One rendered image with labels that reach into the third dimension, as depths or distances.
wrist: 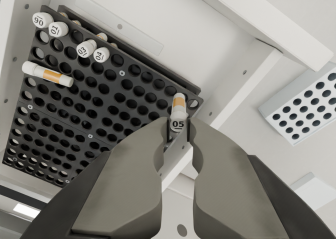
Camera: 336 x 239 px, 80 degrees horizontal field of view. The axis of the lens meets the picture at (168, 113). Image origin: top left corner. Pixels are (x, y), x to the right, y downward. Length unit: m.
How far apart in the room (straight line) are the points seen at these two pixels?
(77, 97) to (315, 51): 0.23
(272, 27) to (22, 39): 0.25
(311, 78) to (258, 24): 0.22
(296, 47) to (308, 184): 0.39
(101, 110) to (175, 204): 0.27
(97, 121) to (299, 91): 0.30
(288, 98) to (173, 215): 0.29
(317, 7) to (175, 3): 0.22
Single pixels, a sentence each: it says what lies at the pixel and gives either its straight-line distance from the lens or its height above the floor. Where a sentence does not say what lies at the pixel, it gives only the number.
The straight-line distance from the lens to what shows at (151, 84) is 0.21.
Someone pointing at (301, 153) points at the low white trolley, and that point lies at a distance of 0.50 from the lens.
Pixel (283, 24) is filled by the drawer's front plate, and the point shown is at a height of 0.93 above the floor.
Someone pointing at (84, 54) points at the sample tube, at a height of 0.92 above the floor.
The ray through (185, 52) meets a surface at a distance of 0.27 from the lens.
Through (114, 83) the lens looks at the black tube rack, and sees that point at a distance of 0.22.
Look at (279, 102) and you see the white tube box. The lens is 0.38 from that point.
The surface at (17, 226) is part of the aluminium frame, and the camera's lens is 0.33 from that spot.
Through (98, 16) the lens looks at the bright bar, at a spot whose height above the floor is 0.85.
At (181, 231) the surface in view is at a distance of 0.42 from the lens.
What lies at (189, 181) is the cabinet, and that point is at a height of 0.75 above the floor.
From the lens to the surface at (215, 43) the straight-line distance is 0.27.
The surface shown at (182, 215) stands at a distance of 0.44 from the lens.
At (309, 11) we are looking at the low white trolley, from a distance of 0.39.
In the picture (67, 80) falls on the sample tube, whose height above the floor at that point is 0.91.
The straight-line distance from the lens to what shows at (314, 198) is 0.58.
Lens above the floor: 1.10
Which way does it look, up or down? 62 degrees down
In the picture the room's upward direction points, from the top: 173 degrees counter-clockwise
